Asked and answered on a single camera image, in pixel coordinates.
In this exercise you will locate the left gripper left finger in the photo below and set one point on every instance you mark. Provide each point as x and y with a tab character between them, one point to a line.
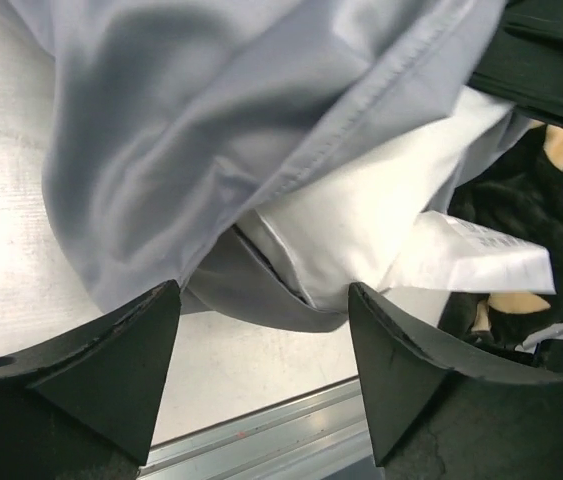
84	404

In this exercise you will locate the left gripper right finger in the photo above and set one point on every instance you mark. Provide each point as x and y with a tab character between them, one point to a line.
440	408

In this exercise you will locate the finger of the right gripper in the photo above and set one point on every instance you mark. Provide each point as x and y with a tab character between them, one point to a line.
524	61

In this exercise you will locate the white pillow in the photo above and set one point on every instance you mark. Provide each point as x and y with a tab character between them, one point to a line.
350	225

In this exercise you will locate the grey pillowcase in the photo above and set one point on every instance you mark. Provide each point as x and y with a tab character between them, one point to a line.
174	118

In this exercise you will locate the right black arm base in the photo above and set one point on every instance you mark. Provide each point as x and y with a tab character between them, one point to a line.
543	350

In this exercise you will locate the black floral plush pillow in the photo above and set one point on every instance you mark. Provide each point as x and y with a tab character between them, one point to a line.
521	195

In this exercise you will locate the aluminium front rail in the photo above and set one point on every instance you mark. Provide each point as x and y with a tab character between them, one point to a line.
307	437

